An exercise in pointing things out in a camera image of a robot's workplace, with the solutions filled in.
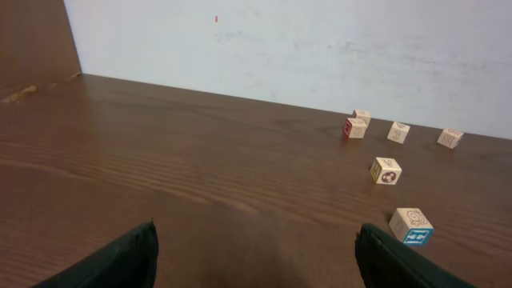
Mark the wooden block number three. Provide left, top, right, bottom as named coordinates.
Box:
left=387, top=122, right=410, bottom=144

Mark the wooden block blue side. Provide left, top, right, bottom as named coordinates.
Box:
left=389, top=208, right=434, bottom=246

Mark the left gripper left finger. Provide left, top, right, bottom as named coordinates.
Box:
left=35, top=221, right=158, bottom=288

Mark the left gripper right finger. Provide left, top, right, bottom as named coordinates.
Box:
left=354, top=223, right=473, bottom=288

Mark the wooden block red side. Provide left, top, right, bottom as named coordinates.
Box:
left=342, top=118, right=367, bottom=138

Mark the wooden block far right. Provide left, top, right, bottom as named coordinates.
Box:
left=437, top=128, right=464, bottom=149

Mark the wooden block top back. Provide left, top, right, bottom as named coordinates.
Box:
left=352, top=109, right=371, bottom=126

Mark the wooden block yellow side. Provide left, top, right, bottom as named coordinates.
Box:
left=370, top=157, right=402, bottom=185

